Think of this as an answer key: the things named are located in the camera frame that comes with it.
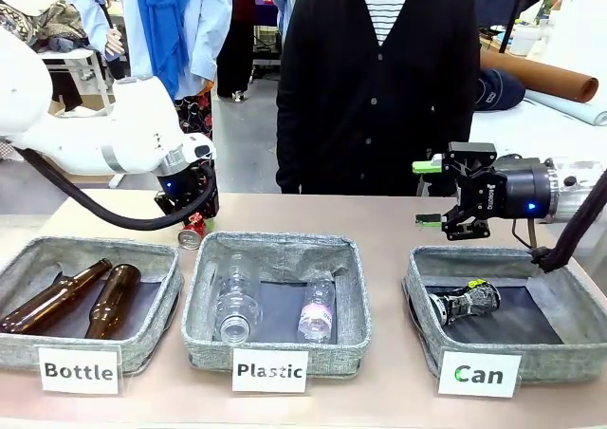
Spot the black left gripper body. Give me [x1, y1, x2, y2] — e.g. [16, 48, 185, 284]
[155, 160, 220, 219]

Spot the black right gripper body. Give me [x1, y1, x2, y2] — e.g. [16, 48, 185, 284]
[467, 159, 554, 221]

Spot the red drink can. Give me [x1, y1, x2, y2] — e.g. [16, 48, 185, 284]
[178, 213, 210, 251]

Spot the crushed black drink can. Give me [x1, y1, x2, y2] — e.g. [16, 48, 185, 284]
[429, 280, 502, 326]

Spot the large clear plastic bottle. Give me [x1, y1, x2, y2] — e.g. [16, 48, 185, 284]
[214, 252, 265, 345]

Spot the brown glass bottle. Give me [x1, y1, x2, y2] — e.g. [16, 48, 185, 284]
[0, 257, 114, 335]
[84, 263, 142, 340]

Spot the small plastic bottle pink label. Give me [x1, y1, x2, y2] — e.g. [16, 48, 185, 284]
[297, 279, 337, 343]

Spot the person's left forearm black sleeve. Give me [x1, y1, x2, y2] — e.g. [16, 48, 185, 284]
[438, 101, 477, 197]

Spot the person's right forearm black sleeve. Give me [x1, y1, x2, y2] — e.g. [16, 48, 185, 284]
[276, 101, 310, 196]

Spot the grey fabric basket labelled Plastic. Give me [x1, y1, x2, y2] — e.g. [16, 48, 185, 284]
[181, 231, 373, 378]

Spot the white Can label card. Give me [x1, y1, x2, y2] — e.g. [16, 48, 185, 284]
[436, 349, 523, 399]

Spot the grey fabric basket labelled Can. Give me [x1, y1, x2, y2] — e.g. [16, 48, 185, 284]
[401, 244, 607, 385]

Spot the grey fabric basket labelled Bottle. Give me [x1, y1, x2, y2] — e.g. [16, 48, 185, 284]
[0, 235, 184, 376]

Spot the white side table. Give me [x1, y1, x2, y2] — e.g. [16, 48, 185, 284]
[469, 99, 607, 197]

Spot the navy baseball cap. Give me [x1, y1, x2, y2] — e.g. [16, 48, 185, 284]
[475, 67, 526, 112]

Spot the light blue rolled sheet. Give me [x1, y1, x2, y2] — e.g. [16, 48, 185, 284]
[524, 89, 607, 127]

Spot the person torso black cardigan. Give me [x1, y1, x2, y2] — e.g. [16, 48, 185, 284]
[276, 0, 483, 197]

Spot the brown rolled sheet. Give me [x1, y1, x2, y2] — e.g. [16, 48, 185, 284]
[478, 48, 600, 103]

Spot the white plastic bucket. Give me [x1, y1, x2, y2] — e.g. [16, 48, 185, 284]
[511, 23, 543, 58]

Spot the black slanted pole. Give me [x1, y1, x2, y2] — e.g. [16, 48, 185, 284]
[497, 0, 531, 55]

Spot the person in dark clothes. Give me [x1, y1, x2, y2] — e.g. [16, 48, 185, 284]
[216, 0, 257, 102]

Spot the blue scarf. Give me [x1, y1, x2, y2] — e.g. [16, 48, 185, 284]
[135, 0, 192, 101]

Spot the white metal rack table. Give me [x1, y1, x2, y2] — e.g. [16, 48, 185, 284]
[40, 48, 118, 117]

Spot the person in light blue shirt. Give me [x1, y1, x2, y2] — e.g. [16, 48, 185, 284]
[70, 0, 233, 136]

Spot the white Plastic label card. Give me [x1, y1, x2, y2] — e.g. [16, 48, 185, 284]
[230, 346, 309, 395]

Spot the white Bottle label card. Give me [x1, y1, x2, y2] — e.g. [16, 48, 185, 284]
[37, 346, 122, 396]

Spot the pile of patterned clothes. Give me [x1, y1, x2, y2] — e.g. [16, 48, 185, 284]
[0, 0, 92, 54]

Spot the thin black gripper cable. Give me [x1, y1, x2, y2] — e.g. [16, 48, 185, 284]
[510, 218, 540, 251]

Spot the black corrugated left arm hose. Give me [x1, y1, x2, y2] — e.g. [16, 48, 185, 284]
[13, 146, 220, 233]

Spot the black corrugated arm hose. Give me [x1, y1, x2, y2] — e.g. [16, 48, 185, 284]
[13, 146, 220, 233]
[529, 167, 607, 273]

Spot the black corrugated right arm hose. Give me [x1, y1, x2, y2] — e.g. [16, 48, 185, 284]
[529, 167, 607, 273]

